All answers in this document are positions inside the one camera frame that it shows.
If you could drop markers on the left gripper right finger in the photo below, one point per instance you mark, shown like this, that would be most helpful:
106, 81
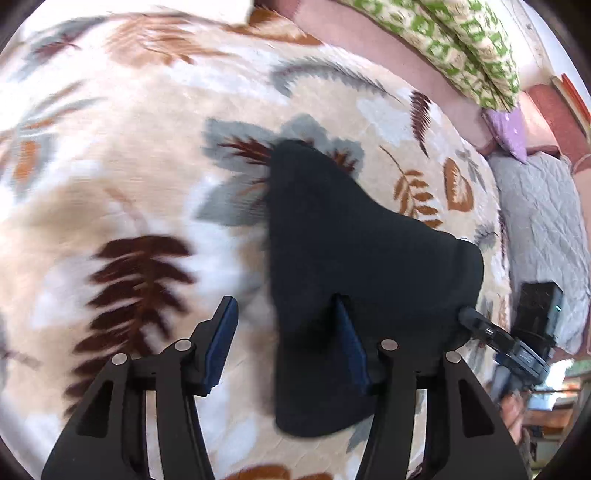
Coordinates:
465, 435

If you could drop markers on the grey quilted blanket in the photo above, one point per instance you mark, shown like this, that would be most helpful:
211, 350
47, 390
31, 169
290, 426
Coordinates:
547, 239

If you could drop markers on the pink headboard cushion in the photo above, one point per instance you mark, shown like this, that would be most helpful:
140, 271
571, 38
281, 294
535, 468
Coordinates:
551, 127

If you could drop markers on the black pants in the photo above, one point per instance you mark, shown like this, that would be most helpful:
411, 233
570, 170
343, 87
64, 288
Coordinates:
345, 274

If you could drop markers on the leaf-patterned plush blanket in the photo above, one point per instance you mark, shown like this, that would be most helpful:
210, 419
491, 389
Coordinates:
128, 118

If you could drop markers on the pink bed sheet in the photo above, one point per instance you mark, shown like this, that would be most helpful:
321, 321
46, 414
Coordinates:
342, 26

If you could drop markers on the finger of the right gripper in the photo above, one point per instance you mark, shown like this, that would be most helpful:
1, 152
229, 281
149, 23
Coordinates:
482, 329

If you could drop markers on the green checkered folded quilt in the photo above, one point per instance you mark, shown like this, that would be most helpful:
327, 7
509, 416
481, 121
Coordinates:
463, 40

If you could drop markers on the person's right hand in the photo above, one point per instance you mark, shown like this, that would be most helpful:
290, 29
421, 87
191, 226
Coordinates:
512, 411

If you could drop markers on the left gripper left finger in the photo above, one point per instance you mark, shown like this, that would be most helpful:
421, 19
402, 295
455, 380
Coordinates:
105, 437

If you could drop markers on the purple pillow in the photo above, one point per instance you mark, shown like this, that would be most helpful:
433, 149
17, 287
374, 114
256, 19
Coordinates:
509, 132

